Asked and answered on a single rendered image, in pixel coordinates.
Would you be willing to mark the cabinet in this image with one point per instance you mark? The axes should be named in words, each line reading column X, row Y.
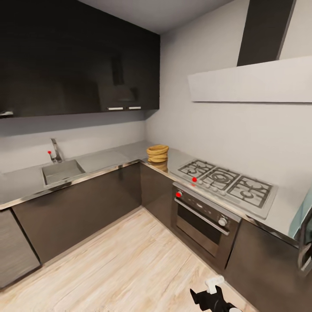
column 29, row 80
column 105, row 64

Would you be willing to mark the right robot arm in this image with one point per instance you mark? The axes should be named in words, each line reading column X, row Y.
column 213, row 298

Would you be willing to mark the range hood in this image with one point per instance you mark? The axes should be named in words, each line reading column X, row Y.
column 260, row 74

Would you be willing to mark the popcorn bag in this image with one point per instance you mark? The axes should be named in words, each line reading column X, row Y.
column 158, row 153

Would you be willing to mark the burner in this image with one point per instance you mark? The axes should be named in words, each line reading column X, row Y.
column 248, row 192

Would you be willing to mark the oven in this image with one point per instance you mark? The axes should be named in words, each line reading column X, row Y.
column 208, row 227

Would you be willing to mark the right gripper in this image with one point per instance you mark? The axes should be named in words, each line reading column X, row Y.
column 206, row 300

